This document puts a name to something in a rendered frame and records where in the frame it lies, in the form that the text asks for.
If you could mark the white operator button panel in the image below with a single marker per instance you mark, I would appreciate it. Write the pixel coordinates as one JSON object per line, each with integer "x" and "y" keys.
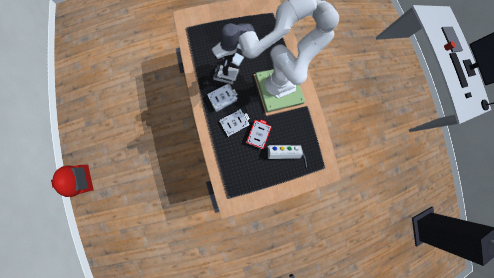
{"x": 284, "y": 151}

